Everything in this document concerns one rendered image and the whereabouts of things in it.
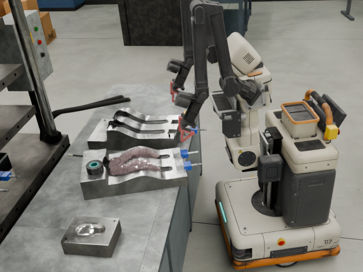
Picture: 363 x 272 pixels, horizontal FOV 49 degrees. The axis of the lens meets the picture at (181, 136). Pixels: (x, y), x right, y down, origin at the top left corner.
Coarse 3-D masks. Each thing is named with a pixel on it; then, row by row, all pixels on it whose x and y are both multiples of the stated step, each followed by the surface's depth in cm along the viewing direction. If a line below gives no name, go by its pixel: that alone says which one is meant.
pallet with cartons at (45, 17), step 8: (0, 0) 625; (24, 0) 612; (32, 0) 627; (0, 8) 625; (8, 8) 614; (24, 8) 612; (32, 8) 626; (0, 16) 625; (40, 16) 641; (48, 16) 660; (48, 24) 660; (48, 32) 659; (48, 40) 655
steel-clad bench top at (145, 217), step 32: (128, 96) 283; (160, 96) 279; (64, 160) 219; (64, 192) 195; (160, 192) 190; (32, 224) 178; (64, 224) 176; (128, 224) 173; (160, 224) 172; (0, 256) 163; (32, 256) 161; (64, 256) 160; (96, 256) 159; (128, 256) 158; (160, 256) 157
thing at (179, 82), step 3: (177, 75) 225; (177, 78) 225; (180, 78) 224; (183, 78) 224; (174, 81) 226; (177, 81) 225; (180, 81) 225; (183, 81) 225; (174, 84) 224; (177, 84) 225; (180, 84) 225; (183, 84) 227; (174, 87) 224; (180, 87) 224; (183, 87) 225; (183, 90) 225
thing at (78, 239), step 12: (84, 216) 169; (72, 228) 164; (84, 228) 165; (96, 228) 165; (108, 228) 162; (120, 228) 169; (72, 240) 158; (84, 240) 157; (96, 240) 157; (108, 240) 156; (72, 252) 160; (84, 252) 159; (96, 252) 158; (108, 252) 156
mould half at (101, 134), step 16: (128, 112) 234; (96, 128) 234; (112, 128) 218; (144, 128) 226; (160, 128) 224; (176, 128) 222; (96, 144) 224; (112, 144) 222; (128, 144) 220; (144, 144) 219; (160, 144) 217; (176, 144) 221
